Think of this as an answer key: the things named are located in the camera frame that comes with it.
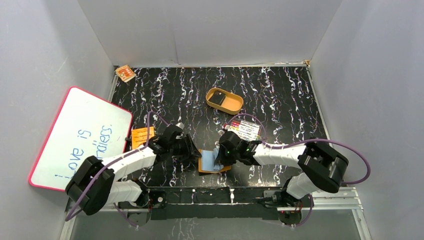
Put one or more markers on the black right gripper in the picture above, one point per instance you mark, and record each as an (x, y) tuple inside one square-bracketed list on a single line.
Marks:
[(221, 159)]

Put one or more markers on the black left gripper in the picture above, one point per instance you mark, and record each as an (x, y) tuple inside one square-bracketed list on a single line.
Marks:
[(185, 146)]

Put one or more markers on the orange leather card holder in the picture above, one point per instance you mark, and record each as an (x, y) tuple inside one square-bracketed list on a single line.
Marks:
[(207, 165)]

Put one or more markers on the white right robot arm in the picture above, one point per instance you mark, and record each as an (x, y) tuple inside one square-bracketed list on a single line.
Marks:
[(322, 166)]

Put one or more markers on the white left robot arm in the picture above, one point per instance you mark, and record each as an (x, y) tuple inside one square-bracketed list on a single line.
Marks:
[(98, 182)]

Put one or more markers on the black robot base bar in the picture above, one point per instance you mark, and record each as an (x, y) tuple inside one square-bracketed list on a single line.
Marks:
[(264, 203)]

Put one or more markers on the small orange card box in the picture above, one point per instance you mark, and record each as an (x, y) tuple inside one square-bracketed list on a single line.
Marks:
[(125, 73)]

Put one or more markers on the pack of coloured markers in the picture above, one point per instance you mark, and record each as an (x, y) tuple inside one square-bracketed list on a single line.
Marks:
[(246, 130)]

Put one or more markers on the yellow oval tray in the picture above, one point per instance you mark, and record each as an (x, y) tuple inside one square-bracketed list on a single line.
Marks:
[(231, 105)]

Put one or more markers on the orange Huckleberry Finn book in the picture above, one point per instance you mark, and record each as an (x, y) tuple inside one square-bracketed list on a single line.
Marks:
[(139, 136)]

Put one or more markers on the pink framed whiteboard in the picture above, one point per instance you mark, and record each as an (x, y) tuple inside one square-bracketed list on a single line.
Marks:
[(86, 125)]

